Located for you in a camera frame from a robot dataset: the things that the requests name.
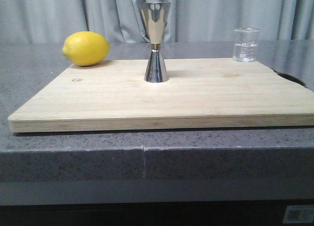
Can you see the steel double jigger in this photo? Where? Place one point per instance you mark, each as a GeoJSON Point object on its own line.
{"type": "Point", "coordinates": [155, 39]}

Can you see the clear glass beaker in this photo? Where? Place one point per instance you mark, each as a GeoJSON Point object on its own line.
{"type": "Point", "coordinates": [245, 44]}

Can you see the light wooden cutting board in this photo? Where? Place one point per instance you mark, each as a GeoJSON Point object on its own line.
{"type": "Point", "coordinates": [200, 93]}

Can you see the yellow lemon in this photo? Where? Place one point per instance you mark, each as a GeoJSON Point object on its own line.
{"type": "Point", "coordinates": [85, 48]}

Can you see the grey curtain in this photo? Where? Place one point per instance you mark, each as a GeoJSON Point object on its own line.
{"type": "Point", "coordinates": [51, 21]}

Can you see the white QR code label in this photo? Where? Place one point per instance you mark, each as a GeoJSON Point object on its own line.
{"type": "Point", "coordinates": [299, 214]}

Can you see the black cutting board handle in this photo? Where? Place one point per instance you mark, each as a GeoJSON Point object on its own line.
{"type": "Point", "coordinates": [290, 78]}

